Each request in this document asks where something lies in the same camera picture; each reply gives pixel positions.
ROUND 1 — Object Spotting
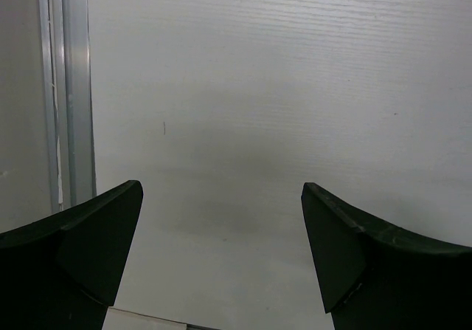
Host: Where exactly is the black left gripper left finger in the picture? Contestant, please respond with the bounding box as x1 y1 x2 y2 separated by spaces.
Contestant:
1 180 143 329

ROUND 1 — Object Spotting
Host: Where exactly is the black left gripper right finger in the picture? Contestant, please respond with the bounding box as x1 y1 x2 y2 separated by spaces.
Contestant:
301 182 471 329

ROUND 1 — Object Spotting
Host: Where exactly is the front aluminium frame rail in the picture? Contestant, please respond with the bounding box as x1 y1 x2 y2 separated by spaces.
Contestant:
186 323 214 330

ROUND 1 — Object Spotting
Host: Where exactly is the aluminium frame rail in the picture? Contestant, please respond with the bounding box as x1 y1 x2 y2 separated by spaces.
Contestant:
38 0 97 213
186 323 214 330

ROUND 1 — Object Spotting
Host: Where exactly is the left aluminium frame rail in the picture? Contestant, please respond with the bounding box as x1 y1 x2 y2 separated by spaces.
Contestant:
38 0 97 213

